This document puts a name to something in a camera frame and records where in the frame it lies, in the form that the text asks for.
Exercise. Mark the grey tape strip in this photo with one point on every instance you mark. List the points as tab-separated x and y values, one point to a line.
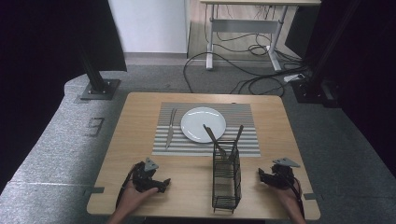
95	190
311	196

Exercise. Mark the person's left hand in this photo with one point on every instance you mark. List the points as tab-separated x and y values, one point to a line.
134	196

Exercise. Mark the white round plate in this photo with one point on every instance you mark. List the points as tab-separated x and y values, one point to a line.
199	123

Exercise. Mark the grey striped placemat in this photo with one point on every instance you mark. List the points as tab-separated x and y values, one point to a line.
239	124

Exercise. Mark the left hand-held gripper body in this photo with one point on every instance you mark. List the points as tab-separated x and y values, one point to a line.
144	179

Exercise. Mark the black curtain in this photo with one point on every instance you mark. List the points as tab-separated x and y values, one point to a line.
46	40
373	77

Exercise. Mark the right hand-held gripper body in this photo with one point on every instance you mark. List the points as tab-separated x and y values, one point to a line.
281	175

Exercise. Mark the person's right hand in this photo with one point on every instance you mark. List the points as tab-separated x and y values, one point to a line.
286	196

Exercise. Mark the white power strip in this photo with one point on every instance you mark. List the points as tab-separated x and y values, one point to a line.
294	77

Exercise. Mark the silver table knife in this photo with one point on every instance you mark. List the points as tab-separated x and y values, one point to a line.
170	130

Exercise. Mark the black metal stand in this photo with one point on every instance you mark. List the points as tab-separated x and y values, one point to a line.
98	84
314	84

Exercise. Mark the white-legged desk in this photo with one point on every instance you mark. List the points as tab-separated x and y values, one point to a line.
243	26

